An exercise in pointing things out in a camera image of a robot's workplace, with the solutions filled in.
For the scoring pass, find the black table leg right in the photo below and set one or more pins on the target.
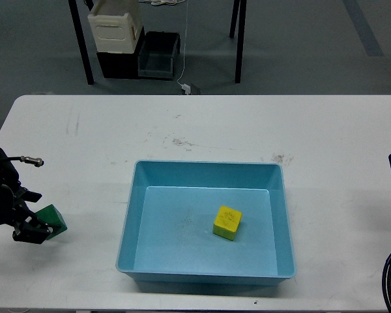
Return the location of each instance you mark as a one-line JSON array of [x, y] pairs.
[[237, 27]]

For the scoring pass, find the black table leg left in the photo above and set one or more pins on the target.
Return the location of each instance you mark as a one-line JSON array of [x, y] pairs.
[[81, 41]]

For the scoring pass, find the green wooden block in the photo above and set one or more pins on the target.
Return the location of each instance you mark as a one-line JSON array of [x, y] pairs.
[[52, 217]]

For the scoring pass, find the dark grey storage bin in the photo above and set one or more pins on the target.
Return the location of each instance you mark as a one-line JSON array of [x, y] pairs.
[[156, 59]]

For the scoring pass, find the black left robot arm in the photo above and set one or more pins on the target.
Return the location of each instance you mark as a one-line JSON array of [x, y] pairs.
[[9, 175]]

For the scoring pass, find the black box under container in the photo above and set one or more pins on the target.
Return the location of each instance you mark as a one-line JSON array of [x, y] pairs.
[[121, 65]]

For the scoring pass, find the black table leg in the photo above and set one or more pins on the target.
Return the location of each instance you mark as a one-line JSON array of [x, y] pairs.
[[81, 41], [237, 27]]

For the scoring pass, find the cream plastic container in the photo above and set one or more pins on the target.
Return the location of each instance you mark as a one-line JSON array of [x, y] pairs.
[[116, 25]]

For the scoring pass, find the white power adapter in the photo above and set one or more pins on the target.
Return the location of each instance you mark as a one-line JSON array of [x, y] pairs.
[[186, 89]]

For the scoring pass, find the blue plastic tray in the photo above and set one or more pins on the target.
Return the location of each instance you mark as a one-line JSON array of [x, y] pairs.
[[167, 234]]

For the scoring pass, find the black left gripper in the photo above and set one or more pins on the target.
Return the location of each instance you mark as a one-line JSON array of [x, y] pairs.
[[28, 227]]

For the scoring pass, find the yellow wooden block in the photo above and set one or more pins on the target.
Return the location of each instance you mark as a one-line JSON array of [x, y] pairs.
[[227, 222]]

